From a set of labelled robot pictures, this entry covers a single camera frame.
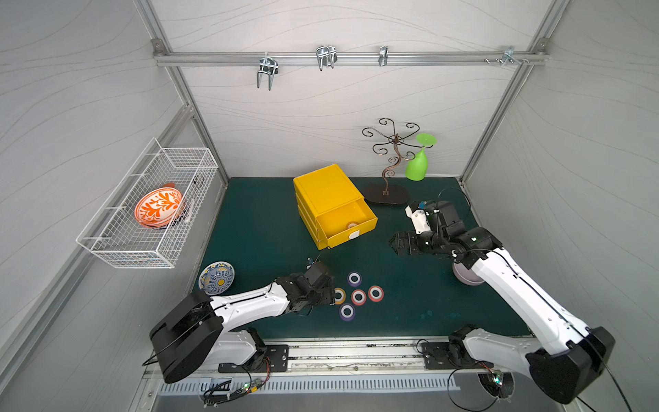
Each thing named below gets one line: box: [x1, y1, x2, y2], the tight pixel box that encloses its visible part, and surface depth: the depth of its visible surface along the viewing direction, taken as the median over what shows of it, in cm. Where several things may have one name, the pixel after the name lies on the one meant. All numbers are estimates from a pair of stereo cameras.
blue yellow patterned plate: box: [198, 260, 236, 296], surface depth 90 cm
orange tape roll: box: [334, 287, 347, 305], surface depth 87 cm
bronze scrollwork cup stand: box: [362, 117, 421, 205], surface depth 97 cm
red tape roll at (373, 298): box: [368, 284, 385, 303], surface depth 88 cm
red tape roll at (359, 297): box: [350, 289, 368, 307], surface depth 87 cm
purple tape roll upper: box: [346, 271, 363, 288], surface depth 91 cm
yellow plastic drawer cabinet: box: [292, 163, 379, 251], surface depth 88 cm
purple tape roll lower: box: [338, 302, 357, 322], surface depth 84 cm
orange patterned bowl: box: [134, 182, 184, 230], surface depth 67 cm
